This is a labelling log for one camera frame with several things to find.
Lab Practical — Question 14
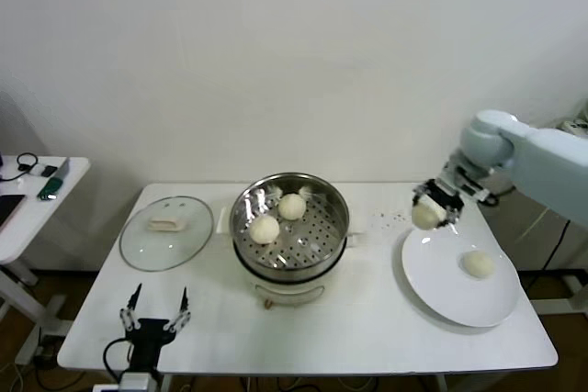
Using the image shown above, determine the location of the white desk frame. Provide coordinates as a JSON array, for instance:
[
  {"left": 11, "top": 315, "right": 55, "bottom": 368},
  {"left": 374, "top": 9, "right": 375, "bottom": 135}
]
[{"left": 527, "top": 272, "right": 588, "bottom": 318}]

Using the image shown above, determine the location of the green and grey tool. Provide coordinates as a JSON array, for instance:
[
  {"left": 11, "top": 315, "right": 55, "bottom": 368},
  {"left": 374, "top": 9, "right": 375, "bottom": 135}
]
[{"left": 36, "top": 156, "right": 72, "bottom": 203}]

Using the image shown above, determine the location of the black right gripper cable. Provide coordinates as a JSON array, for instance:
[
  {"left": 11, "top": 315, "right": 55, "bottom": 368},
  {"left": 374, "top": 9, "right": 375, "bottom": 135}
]
[{"left": 481, "top": 185, "right": 518, "bottom": 206}]

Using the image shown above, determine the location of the white electric cooker base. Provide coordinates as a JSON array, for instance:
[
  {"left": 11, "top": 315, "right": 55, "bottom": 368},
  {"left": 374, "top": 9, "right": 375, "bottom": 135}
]
[{"left": 215, "top": 206, "right": 367, "bottom": 310}]

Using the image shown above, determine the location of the perforated steel steamer basket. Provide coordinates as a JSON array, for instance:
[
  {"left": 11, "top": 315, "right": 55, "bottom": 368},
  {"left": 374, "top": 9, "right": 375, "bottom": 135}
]
[{"left": 228, "top": 174, "right": 351, "bottom": 284}]

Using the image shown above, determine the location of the white hanging cable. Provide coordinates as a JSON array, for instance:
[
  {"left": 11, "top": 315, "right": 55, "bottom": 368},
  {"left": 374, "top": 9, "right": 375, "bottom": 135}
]
[{"left": 514, "top": 206, "right": 550, "bottom": 246}]

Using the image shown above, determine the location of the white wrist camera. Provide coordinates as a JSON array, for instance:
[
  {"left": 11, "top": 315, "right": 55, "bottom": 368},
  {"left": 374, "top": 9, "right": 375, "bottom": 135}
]
[
  {"left": 118, "top": 373, "right": 160, "bottom": 392},
  {"left": 447, "top": 160, "right": 491, "bottom": 203}
]

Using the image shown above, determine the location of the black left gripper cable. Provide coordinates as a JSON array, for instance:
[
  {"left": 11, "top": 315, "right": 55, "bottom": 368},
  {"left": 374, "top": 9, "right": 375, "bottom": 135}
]
[{"left": 103, "top": 337, "right": 134, "bottom": 377}]

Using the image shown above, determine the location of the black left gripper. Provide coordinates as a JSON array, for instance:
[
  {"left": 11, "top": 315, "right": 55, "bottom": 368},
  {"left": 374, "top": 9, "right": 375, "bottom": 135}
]
[{"left": 119, "top": 284, "right": 192, "bottom": 375}]

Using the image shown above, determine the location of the glass lid with white handle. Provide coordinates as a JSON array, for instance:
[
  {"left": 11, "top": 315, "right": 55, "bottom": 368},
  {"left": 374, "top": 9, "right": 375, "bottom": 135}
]
[{"left": 118, "top": 195, "right": 215, "bottom": 273}]

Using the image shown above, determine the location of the white round plate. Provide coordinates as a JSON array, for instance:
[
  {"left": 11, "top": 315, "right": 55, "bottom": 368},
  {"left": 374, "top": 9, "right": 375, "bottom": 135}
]
[{"left": 401, "top": 226, "right": 520, "bottom": 330}]

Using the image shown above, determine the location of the black floor adapter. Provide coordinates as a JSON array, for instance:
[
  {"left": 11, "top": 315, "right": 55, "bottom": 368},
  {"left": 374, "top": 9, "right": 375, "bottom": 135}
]
[{"left": 31, "top": 341, "right": 61, "bottom": 365}]

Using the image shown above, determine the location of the black hanging power cable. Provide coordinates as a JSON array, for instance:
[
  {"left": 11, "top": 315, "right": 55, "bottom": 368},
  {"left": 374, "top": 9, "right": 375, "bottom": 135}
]
[{"left": 523, "top": 221, "right": 571, "bottom": 295}]

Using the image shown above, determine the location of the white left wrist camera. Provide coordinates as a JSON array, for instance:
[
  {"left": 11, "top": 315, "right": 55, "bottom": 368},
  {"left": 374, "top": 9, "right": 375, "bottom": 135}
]
[{"left": 118, "top": 373, "right": 160, "bottom": 392}]

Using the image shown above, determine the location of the white side table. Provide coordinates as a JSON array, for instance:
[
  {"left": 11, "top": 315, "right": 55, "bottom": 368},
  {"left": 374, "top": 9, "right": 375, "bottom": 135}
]
[{"left": 0, "top": 155, "right": 91, "bottom": 336}]

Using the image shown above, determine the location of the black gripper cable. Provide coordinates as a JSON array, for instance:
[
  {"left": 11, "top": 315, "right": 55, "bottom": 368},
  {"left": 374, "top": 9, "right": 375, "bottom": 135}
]
[
  {"left": 103, "top": 337, "right": 134, "bottom": 377},
  {"left": 481, "top": 185, "right": 518, "bottom": 206}
]

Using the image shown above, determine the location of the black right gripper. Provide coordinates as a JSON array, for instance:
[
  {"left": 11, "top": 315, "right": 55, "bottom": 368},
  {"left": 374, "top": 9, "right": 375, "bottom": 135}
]
[{"left": 412, "top": 178, "right": 465, "bottom": 230}]

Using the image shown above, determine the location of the white steamed baozi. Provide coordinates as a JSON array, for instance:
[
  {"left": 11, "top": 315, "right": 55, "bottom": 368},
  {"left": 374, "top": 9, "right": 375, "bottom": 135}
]
[
  {"left": 411, "top": 201, "right": 447, "bottom": 231},
  {"left": 249, "top": 216, "right": 281, "bottom": 246},
  {"left": 460, "top": 251, "right": 496, "bottom": 279},
  {"left": 277, "top": 193, "right": 308, "bottom": 221}
]

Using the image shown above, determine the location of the black looped cable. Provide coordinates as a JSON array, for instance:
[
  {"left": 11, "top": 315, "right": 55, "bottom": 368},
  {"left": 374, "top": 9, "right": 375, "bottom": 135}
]
[{"left": 16, "top": 151, "right": 39, "bottom": 174}]

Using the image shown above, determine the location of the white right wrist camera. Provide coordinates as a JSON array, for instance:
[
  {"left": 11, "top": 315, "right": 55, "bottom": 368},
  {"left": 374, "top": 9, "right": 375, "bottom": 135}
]
[{"left": 447, "top": 160, "right": 491, "bottom": 203}]

